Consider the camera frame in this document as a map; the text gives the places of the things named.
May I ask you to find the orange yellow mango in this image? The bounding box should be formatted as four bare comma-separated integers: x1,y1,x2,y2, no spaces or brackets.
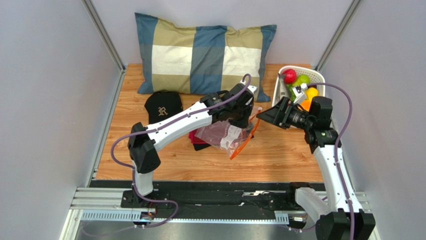
300,100,311,112

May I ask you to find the yellow pear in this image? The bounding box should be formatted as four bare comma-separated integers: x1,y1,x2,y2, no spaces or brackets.
304,87,319,102

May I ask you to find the clear zip bag orange zipper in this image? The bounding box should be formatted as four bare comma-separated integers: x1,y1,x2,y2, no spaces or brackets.
195,106,263,160

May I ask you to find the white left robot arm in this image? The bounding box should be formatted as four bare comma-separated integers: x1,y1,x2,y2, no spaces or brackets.
127,82,258,197

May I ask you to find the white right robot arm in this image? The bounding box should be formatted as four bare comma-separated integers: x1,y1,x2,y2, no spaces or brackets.
257,96,376,240

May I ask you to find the green grape bunch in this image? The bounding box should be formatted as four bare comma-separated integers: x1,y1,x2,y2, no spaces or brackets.
286,84,296,101

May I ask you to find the green pear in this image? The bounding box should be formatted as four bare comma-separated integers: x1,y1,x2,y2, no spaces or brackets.
291,74,311,87

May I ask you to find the red apple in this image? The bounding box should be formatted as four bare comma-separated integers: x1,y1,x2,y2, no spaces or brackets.
281,68,298,85

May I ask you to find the white perforated plastic basket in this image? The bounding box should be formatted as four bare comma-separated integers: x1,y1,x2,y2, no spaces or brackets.
271,65,325,107

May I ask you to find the dark red folded cloth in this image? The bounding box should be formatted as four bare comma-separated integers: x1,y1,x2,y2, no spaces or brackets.
188,129,206,145

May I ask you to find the black folded cloth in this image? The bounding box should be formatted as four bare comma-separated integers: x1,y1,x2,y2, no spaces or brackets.
193,143,211,151

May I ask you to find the black cap with letter R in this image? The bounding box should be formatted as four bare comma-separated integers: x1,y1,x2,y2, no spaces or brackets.
144,91,183,125

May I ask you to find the blue beige checkered pillow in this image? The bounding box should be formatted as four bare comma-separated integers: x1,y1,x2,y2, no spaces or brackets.
135,13,277,102

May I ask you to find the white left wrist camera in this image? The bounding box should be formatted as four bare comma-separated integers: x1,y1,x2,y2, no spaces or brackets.
247,85,258,98

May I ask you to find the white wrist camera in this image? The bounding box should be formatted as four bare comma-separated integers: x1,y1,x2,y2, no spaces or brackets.
291,83,308,105
247,85,258,98

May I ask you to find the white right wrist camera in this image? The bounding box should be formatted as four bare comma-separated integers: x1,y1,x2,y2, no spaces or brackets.
291,83,308,105

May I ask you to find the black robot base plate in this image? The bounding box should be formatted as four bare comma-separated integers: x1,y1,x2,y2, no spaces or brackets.
89,180,325,221

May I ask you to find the right aluminium corner post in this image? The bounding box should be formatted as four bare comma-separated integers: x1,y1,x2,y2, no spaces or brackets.
315,0,363,72

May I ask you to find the aluminium corner post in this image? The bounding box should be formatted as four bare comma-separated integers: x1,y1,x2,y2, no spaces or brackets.
81,0,126,73
315,0,363,72

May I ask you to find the left aluminium corner post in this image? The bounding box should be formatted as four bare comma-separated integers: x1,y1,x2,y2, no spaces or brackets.
81,0,126,73

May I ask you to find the aluminium frame rail base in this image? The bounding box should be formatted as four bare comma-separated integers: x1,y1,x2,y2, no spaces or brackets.
59,186,380,240

